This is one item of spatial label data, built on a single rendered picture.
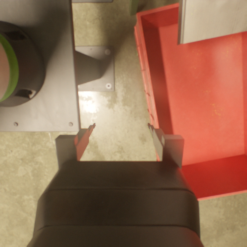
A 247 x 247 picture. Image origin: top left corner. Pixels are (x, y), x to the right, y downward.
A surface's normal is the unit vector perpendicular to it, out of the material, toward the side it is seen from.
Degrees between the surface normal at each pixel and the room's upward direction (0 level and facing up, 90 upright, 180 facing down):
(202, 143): 0
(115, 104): 0
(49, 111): 0
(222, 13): 30
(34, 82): 62
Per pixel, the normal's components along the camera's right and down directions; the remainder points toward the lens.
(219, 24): 0.09, 0.72
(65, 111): 0.00, 0.29
